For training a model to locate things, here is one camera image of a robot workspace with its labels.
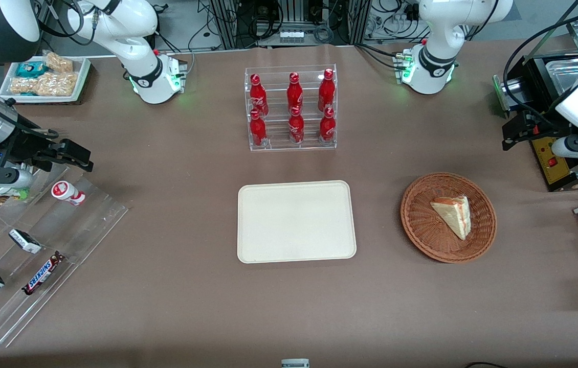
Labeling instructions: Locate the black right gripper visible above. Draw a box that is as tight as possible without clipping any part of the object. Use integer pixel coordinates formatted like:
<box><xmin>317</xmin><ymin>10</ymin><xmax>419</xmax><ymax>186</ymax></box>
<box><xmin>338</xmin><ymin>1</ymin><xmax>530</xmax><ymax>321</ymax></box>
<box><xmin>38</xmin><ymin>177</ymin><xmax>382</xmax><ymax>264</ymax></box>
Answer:
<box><xmin>0</xmin><ymin>130</ymin><xmax>94</xmax><ymax>172</ymax></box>

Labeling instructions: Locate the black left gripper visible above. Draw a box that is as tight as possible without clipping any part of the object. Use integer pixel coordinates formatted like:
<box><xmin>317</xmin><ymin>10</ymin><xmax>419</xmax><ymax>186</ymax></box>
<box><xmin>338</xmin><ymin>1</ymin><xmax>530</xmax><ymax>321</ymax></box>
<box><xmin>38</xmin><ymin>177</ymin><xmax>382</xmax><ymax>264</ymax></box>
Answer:
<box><xmin>502</xmin><ymin>113</ymin><xmax>569</xmax><ymax>151</ymax></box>

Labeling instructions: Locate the triangular sandwich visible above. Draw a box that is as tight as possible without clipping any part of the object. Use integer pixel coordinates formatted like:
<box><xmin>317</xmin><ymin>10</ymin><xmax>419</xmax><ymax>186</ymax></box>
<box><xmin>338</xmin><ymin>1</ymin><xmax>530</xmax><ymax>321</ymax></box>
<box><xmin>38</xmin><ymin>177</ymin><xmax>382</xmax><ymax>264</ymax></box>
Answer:
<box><xmin>430</xmin><ymin>196</ymin><xmax>472</xmax><ymax>241</ymax></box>

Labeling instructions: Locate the black sandwich press machine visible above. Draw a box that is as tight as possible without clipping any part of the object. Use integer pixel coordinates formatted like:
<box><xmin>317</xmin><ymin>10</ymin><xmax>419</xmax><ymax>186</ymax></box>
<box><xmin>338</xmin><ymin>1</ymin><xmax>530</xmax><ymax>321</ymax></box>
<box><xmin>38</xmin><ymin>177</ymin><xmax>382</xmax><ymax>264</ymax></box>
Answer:
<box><xmin>493</xmin><ymin>20</ymin><xmax>578</xmax><ymax>193</ymax></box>

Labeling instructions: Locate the white snack tray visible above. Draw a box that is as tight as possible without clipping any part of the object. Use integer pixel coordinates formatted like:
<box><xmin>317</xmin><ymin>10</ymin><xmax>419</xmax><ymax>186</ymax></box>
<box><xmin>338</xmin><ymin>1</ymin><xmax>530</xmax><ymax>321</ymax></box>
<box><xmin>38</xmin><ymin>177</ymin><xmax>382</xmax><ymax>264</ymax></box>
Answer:
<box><xmin>0</xmin><ymin>56</ymin><xmax>91</xmax><ymax>104</ymax></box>

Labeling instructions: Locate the brown woven basket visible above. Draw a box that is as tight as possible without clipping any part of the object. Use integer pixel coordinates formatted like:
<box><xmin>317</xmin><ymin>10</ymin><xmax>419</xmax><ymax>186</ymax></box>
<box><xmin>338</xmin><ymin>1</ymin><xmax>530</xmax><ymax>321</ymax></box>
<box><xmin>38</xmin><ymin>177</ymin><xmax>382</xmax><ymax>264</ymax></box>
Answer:
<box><xmin>401</xmin><ymin>172</ymin><xmax>497</xmax><ymax>264</ymax></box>

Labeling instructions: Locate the cream plastic tray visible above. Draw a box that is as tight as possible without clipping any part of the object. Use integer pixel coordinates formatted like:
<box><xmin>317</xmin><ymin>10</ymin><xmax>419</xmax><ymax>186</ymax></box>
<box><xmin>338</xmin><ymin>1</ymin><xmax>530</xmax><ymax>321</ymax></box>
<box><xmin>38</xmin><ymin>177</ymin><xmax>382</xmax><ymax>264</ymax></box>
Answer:
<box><xmin>237</xmin><ymin>180</ymin><xmax>357</xmax><ymax>264</ymax></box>

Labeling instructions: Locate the white red yogurt bottle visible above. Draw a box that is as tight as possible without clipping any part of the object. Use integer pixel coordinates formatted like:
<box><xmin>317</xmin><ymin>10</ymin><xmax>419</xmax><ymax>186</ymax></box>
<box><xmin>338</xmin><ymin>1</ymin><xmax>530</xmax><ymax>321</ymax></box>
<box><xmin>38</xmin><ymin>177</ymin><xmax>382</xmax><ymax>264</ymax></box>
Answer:
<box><xmin>51</xmin><ymin>180</ymin><xmax>86</xmax><ymax>206</ymax></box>

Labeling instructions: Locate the clear acrylic stepped display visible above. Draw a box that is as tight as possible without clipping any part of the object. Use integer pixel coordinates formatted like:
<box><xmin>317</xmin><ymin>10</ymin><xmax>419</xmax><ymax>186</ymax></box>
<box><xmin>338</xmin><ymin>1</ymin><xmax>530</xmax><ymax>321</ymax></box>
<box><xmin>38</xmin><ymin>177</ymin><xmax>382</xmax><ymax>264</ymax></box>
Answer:
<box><xmin>0</xmin><ymin>164</ymin><xmax>129</xmax><ymax>348</ymax></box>

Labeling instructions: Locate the large rice cracker pack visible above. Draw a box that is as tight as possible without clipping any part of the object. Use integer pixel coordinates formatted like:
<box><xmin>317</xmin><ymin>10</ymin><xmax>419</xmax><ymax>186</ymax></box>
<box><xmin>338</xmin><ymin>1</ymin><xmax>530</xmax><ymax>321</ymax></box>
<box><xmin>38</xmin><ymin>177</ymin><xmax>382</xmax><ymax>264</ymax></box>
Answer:
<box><xmin>10</xmin><ymin>72</ymin><xmax>79</xmax><ymax>97</ymax></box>

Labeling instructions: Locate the small rice cracker pack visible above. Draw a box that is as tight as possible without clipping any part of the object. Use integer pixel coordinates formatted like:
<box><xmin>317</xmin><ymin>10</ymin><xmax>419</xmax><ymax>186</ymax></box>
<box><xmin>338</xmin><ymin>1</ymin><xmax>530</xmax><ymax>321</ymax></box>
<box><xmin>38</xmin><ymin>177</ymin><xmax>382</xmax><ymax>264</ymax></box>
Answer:
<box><xmin>43</xmin><ymin>51</ymin><xmax>74</xmax><ymax>73</ymax></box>

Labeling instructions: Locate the teal snack packet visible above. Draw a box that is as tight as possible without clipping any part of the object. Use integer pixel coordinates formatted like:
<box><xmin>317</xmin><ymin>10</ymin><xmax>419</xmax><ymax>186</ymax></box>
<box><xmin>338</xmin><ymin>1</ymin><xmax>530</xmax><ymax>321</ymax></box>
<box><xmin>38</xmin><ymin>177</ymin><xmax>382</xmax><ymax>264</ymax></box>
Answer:
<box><xmin>16</xmin><ymin>61</ymin><xmax>47</xmax><ymax>78</ymax></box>

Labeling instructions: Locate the snickers chocolate bar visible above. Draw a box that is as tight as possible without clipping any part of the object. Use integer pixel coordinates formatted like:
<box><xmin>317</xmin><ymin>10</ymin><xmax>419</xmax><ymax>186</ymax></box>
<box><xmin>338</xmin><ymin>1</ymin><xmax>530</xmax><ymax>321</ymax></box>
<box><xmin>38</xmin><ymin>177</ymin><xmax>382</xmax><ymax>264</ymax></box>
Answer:
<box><xmin>22</xmin><ymin>251</ymin><xmax>65</xmax><ymax>296</ymax></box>

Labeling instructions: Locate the red cola bottle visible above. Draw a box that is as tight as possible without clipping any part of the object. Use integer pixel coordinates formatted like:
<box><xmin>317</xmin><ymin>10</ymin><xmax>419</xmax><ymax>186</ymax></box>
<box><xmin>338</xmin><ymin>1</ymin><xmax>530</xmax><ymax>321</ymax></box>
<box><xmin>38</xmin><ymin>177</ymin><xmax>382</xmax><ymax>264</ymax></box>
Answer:
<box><xmin>249</xmin><ymin>74</ymin><xmax>269</xmax><ymax>117</ymax></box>
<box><xmin>318</xmin><ymin>68</ymin><xmax>336</xmax><ymax>112</ymax></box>
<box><xmin>288</xmin><ymin>106</ymin><xmax>305</xmax><ymax>145</ymax></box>
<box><xmin>249</xmin><ymin>109</ymin><xmax>268</xmax><ymax>148</ymax></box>
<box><xmin>287</xmin><ymin>72</ymin><xmax>304</xmax><ymax>114</ymax></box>
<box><xmin>319</xmin><ymin>106</ymin><xmax>337</xmax><ymax>143</ymax></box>

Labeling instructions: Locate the clear acrylic bottle rack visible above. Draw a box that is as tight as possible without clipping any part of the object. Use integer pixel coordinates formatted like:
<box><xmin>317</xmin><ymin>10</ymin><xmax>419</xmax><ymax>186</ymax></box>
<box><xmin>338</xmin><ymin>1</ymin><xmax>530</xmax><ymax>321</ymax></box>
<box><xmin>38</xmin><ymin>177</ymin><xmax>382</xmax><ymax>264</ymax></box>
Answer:
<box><xmin>244</xmin><ymin>64</ymin><xmax>338</xmax><ymax>152</ymax></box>

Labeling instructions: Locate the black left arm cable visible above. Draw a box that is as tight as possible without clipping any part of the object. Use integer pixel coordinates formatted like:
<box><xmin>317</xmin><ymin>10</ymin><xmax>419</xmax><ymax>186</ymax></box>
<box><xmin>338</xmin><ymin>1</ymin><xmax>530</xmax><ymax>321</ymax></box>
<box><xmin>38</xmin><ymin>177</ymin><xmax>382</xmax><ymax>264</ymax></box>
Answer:
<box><xmin>503</xmin><ymin>10</ymin><xmax>578</xmax><ymax>126</ymax></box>

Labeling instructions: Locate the aluminium frame rack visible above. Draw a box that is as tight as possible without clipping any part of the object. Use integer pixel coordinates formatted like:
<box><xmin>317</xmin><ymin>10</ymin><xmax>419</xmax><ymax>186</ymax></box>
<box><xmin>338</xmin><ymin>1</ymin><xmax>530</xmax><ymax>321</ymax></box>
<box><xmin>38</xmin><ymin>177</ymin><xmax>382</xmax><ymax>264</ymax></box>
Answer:
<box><xmin>210</xmin><ymin>0</ymin><xmax>371</xmax><ymax>49</ymax></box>

